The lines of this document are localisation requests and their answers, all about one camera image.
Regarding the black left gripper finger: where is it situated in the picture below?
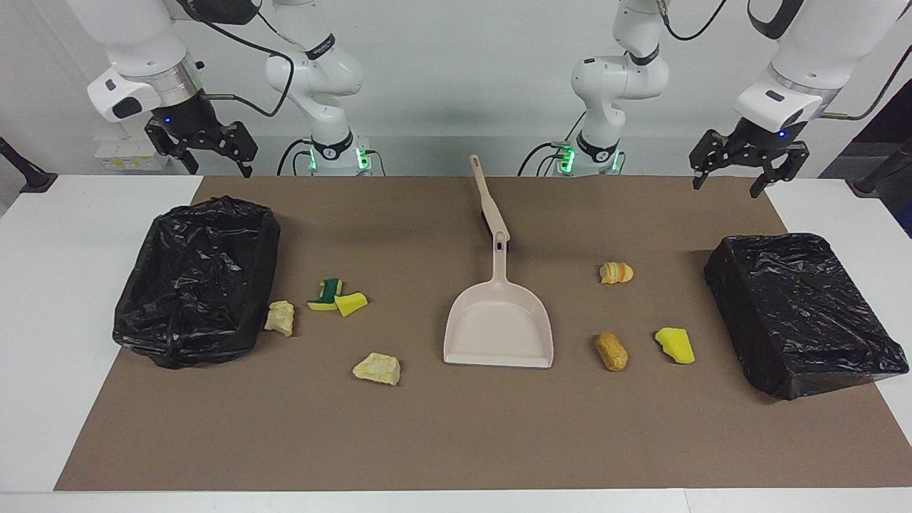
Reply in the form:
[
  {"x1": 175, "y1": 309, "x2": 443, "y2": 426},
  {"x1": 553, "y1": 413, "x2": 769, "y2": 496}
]
[
  {"x1": 689, "y1": 130, "x2": 735, "y2": 190},
  {"x1": 749, "y1": 140, "x2": 811, "y2": 200}
]

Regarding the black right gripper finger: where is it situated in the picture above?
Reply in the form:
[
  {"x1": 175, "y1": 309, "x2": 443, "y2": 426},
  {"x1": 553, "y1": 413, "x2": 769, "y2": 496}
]
[
  {"x1": 219, "y1": 121, "x2": 259, "y2": 179},
  {"x1": 145, "y1": 119, "x2": 200, "y2": 175}
]

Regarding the green and yellow sponge piece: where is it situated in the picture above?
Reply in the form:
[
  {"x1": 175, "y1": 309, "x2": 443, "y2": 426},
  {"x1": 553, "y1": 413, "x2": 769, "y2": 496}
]
[{"x1": 307, "y1": 278, "x2": 344, "y2": 312}]

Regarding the small beige foam chunk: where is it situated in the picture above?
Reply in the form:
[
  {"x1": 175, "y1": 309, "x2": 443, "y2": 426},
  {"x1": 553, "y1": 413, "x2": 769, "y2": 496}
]
[{"x1": 264, "y1": 300, "x2": 296, "y2": 337}]

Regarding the large yellow sponge wedge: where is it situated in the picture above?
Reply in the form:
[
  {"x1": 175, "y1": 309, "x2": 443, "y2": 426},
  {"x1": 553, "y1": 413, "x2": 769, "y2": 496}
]
[{"x1": 655, "y1": 327, "x2": 695, "y2": 365}]

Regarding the brown bread roll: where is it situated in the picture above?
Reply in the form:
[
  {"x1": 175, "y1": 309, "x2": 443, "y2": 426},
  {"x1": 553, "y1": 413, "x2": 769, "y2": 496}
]
[{"x1": 595, "y1": 331, "x2": 629, "y2": 372}]

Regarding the beige brush with black bristles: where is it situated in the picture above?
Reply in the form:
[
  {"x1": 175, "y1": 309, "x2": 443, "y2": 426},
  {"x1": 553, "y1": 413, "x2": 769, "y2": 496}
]
[{"x1": 469, "y1": 155, "x2": 512, "y2": 247}]

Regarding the beige plastic dustpan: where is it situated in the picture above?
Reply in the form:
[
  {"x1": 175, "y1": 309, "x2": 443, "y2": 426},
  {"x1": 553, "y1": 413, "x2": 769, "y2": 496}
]
[{"x1": 443, "y1": 232, "x2": 554, "y2": 369}]

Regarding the open bin with black bag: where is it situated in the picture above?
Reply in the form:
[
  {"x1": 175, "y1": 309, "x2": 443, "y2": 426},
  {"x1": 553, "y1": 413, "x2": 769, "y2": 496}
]
[{"x1": 113, "y1": 196, "x2": 281, "y2": 369}]

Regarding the bin wrapped in black bag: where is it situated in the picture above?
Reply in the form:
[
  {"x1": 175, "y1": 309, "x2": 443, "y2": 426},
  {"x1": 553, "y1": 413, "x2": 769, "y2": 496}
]
[{"x1": 704, "y1": 233, "x2": 910, "y2": 400}]

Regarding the white power strip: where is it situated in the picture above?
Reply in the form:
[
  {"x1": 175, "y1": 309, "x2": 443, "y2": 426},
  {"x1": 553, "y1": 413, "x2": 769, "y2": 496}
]
[{"x1": 95, "y1": 138, "x2": 172, "y2": 172}]

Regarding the black stand foot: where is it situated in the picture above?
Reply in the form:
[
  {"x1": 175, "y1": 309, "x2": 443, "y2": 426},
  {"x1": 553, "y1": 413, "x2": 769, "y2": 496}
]
[
  {"x1": 0, "y1": 135, "x2": 59, "y2": 195},
  {"x1": 846, "y1": 139, "x2": 912, "y2": 199}
]

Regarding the large pale yellow foam chunk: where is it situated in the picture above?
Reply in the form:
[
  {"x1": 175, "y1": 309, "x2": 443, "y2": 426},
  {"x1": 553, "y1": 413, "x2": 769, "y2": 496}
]
[{"x1": 353, "y1": 352, "x2": 401, "y2": 386}]

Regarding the brown table mat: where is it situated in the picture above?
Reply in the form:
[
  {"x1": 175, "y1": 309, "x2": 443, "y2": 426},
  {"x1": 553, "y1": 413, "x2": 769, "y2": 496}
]
[{"x1": 53, "y1": 175, "x2": 912, "y2": 492}]

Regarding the black right base cable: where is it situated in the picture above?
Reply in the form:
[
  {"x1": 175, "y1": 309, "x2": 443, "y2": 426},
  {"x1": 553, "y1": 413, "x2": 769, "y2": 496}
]
[{"x1": 276, "y1": 139, "x2": 314, "y2": 177}]

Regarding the black base cable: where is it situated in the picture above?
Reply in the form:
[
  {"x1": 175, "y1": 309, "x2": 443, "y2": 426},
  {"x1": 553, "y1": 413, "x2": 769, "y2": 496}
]
[
  {"x1": 518, "y1": 141, "x2": 571, "y2": 177},
  {"x1": 276, "y1": 139, "x2": 314, "y2": 177}
]

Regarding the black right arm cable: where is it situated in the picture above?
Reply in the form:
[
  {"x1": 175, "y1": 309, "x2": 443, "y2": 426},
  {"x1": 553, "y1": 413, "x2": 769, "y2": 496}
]
[{"x1": 175, "y1": 0, "x2": 294, "y2": 119}]

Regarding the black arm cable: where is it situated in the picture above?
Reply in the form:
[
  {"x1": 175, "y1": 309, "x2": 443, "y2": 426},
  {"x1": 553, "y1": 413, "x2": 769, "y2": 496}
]
[
  {"x1": 175, "y1": 0, "x2": 294, "y2": 119},
  {"x1": 819, "y1": 63, "x2": 912, "y2": 122}
]

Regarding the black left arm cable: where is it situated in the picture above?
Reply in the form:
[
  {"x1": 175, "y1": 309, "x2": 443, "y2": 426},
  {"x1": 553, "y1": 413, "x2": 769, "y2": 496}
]
[{"x1": 819, "y1": 63, "x2": 912, "y2": 122}]

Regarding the black left base cable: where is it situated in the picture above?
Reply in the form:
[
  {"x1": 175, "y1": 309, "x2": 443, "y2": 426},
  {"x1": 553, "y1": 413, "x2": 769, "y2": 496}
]
[{"x1": 518, "y1": 141, "x2": 571, "y2": 177}]

